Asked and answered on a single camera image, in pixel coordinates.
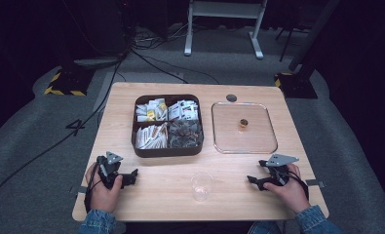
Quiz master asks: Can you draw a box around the pile of white yellow packets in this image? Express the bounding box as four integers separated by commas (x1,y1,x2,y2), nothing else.
135,97,169,123

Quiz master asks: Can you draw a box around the bundle of floor cables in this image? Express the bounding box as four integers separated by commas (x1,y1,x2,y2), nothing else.
130,22,194,52

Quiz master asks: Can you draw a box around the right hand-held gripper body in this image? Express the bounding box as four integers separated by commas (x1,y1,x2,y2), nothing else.
263,153,300,188

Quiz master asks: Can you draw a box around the person's right hand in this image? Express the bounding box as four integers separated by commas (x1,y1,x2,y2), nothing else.
263,163,312,215

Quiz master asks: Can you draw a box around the long black floor cable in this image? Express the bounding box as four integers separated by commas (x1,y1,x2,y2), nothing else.
0,58,125,208

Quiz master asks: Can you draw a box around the pile of white red packets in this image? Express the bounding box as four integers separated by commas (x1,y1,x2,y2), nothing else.
168,99,200,122

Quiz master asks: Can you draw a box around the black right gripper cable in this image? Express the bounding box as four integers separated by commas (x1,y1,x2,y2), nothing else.
282,170,310,201

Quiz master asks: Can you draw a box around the pile of white orange sticks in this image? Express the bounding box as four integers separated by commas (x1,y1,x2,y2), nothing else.
135,122,169,150

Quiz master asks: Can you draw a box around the clear plastic cup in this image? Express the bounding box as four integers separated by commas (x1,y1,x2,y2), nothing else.
190,172,216,203

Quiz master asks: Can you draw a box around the yellow black striped stand base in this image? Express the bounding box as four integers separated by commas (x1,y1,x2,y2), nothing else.
274,71,319,99
43,66,96,98

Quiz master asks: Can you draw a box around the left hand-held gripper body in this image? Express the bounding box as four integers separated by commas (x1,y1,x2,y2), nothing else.
96,150,127,190

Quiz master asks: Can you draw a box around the person's left hand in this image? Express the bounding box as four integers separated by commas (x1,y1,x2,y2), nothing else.
84,161,125,215

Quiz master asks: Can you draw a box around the pile of grey tea bags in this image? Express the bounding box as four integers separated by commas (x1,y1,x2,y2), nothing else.
168,119,204,149

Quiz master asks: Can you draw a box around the person's denim leg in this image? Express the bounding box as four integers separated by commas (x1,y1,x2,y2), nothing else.
247,219,284,234

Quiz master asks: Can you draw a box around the brown four-compartment box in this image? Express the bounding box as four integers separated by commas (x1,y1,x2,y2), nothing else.
131,94,205,159

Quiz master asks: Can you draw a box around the grey metal stand pole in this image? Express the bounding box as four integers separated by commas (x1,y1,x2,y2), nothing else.
288,0,342,73

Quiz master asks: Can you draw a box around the clear square lid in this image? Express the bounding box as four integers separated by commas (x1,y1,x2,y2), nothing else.
211,100,279,155

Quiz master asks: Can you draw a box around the dark equipment stand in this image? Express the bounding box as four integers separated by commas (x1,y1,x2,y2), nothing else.
61,0,135,67

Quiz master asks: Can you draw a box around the grey table edge bracket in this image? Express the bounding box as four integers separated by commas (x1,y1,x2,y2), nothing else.
304,178,327,189
69,185,89,195

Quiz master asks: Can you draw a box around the white desk frame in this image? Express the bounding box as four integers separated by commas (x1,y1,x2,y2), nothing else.
183,0,269,60

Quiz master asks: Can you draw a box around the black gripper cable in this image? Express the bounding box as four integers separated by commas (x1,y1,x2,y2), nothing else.
282,170,310,201
83,162,104,213

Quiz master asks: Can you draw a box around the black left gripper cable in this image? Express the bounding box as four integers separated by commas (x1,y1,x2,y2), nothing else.
83,162,104,213

